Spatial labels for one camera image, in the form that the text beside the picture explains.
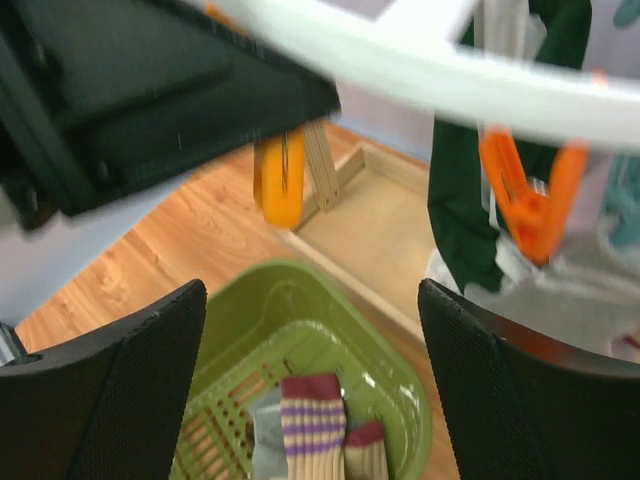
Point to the white round clip hanger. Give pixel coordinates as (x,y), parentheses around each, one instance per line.
(414,61)

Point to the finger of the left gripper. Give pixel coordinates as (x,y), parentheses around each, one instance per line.
(101,100)

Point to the teal clothes clip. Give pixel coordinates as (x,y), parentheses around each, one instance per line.
(615,50)

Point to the dark green sock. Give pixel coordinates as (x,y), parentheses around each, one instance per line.
(460,224)

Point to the brown beige patterned sock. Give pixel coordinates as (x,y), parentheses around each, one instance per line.
(364,453)

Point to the white sock on hanger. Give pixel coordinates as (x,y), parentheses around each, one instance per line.
(508,28)

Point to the grey striped sock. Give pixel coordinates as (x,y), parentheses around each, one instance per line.
(269,458)

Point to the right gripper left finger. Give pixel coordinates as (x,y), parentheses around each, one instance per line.
(107,404)

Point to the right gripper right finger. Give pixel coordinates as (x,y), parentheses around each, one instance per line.
(521,405)

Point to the orange clip far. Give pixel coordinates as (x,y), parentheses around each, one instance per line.
(535,218)

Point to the yellow-orange clothes clip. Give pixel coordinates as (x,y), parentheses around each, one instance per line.
(278,178)

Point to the wooden drying rack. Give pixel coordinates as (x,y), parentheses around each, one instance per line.
(365,224)

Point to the green plastic basket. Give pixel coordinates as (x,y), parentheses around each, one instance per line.
(284,318)

